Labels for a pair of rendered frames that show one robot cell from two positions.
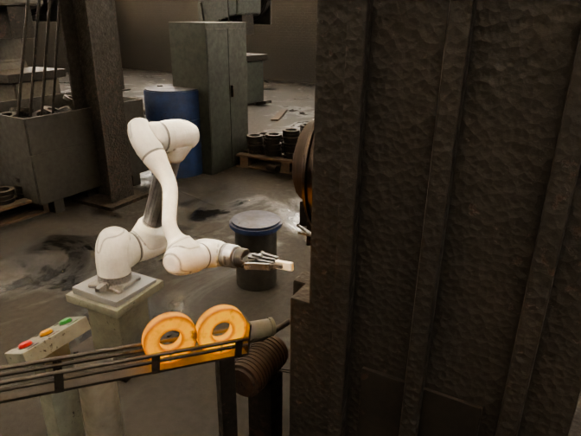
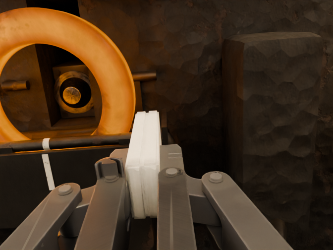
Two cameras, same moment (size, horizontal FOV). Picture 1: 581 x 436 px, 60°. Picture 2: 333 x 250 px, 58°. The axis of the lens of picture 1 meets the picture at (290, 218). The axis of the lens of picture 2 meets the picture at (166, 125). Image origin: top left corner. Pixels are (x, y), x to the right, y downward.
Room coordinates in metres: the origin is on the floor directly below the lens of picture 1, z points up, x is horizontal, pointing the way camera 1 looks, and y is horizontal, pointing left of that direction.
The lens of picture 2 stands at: (1.68, 0.16, 0.81)
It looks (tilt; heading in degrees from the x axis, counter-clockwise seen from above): 18 degrees down; 242
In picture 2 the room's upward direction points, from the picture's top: 4 degrees counter-clockwise
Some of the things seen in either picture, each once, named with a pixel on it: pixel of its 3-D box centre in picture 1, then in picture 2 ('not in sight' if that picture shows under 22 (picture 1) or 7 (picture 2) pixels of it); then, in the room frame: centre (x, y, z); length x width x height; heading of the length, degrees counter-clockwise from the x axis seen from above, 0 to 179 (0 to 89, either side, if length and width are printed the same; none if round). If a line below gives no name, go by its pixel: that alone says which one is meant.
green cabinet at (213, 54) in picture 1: (213, 97); not in sight; (5.49, 0.84, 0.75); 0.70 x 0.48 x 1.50; 151
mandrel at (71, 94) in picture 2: not in sight; (86, 84); (1.56, -0.32, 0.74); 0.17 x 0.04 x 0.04; 61
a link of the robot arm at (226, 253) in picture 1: (231, 256); not in sight; (1.72, 0.22, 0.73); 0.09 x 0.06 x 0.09; 151
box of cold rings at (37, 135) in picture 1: (62, 144); not in sight; (4.60, 2.13, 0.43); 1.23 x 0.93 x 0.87; 149
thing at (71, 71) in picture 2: not in sight; (97, 76); (1.52, -0.39, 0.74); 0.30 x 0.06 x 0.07; 61
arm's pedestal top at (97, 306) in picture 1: (116, 291); not in sight; (2.13, 0.84, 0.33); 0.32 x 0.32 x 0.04; 64
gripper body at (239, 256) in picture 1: (247, 259); not in sight; (1.69, 0.16, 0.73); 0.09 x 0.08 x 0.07; 61
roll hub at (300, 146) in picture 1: (316, 160); not in sight; (1.68, -0.09, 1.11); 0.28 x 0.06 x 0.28; 151
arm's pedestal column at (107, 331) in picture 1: (120, 321); not in sight; (2.13, 0.84, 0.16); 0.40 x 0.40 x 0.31; 64
